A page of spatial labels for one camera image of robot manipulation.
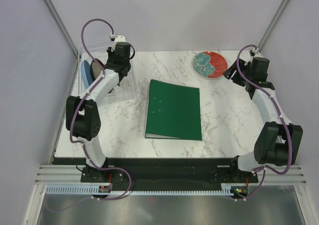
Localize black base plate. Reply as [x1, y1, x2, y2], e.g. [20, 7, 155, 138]
[53, 158, 258, 191]

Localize green ring binder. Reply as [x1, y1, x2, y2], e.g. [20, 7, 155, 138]
[145, 79, 202, 141]

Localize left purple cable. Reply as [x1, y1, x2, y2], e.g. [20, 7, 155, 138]
[69, 18, 115, 171]

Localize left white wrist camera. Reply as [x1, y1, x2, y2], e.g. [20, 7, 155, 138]
[110, 34, 126, 52]

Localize red teal floral plate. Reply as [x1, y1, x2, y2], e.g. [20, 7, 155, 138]
[192, 51, 228, 79]

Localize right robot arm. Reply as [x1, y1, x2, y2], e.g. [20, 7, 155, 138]
[223, 57, 303, 182]

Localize dark red beige plate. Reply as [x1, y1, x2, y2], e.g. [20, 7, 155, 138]
[90, 58, 104, 81]

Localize white wire dish rack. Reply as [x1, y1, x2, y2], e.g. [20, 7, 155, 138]
[72, 40, 137, 104]

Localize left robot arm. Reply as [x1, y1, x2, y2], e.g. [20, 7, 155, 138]
[65, 42, 135, 182]

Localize light blue plate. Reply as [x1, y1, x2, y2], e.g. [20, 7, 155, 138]
[80, 60, 94, 89]

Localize white slotted cable duct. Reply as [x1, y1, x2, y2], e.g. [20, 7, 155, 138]
[45, 184, 242, 196]

